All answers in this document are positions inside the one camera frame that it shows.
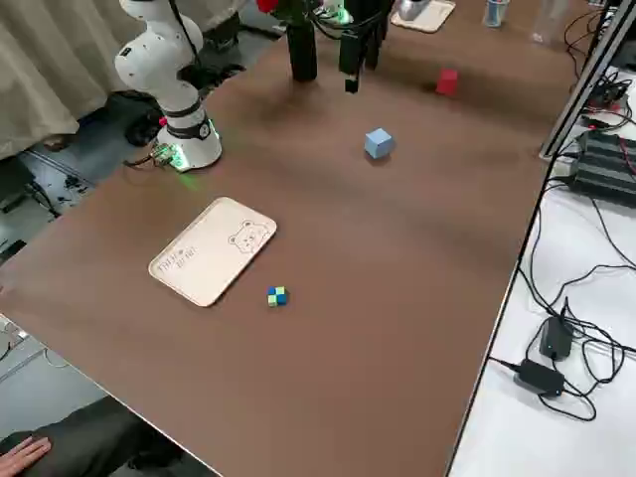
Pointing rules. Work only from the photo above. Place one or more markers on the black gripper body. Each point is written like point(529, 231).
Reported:
point(370, 12)

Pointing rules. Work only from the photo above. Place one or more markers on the red foam block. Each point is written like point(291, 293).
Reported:
point(447, 83)

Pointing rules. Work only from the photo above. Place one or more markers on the blue foam block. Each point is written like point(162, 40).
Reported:
point(378, 145)

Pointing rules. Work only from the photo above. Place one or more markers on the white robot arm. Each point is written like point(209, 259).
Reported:
point(338, 10)
point(149, 59)

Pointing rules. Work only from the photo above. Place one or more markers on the black vase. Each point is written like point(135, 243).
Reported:
point(303, 52)

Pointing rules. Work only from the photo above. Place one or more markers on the beige tray with small print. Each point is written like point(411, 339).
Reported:
point(432, 17)

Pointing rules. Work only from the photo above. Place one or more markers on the red rose bouquet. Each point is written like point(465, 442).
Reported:
point(268, 5)

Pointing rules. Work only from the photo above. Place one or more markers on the clear measuring cup with pens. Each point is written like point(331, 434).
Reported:
point(496, 12)

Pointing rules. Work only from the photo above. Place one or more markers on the clear plastic bottle blue cap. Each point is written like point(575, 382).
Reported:
point(544, 20)

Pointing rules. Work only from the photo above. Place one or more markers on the beige tray with bear print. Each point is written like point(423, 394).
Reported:
point(208, 253)

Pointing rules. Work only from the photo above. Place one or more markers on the blue green checkered cube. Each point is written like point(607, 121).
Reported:
point(278, 297)

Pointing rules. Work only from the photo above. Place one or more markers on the black finned electronics box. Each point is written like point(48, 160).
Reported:
point(603, 166)

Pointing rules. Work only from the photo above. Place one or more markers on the beige curtain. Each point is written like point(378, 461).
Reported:
point(45, 74)

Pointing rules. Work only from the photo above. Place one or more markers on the black power adapter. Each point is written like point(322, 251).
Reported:
point(539, 376)
point(555, 340)

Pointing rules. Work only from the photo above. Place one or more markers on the white side table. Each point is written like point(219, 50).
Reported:
point(546, 447)

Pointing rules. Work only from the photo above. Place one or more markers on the person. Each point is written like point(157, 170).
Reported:
point(109, 437)

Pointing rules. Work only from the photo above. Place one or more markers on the aluminium frame post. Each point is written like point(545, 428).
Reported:
point(581, 84)

